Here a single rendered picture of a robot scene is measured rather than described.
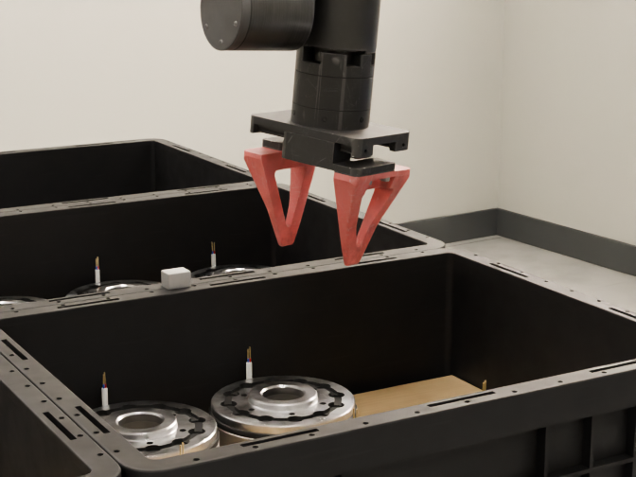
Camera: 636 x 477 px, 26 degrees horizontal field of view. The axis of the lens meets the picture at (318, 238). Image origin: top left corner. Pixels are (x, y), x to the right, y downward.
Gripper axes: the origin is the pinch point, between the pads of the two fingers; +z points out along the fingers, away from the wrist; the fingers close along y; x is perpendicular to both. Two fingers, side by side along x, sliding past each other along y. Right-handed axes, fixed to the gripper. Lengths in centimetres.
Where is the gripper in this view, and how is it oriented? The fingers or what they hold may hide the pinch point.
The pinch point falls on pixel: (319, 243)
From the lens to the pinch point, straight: 102.2
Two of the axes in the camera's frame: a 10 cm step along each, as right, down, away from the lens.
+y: 7.7, 2.2, -6.0
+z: -0.8, 9.6, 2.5
